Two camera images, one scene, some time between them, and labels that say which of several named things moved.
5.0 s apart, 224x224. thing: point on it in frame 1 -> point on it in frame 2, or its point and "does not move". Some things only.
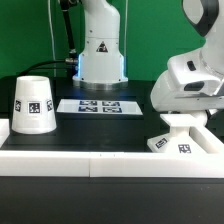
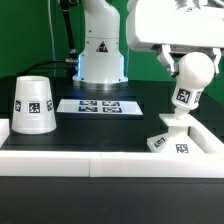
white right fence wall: x=206 y=139 does not move
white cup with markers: x=33 y=109 does not move
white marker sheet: x=100 y=106 does not move
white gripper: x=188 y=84 -> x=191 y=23
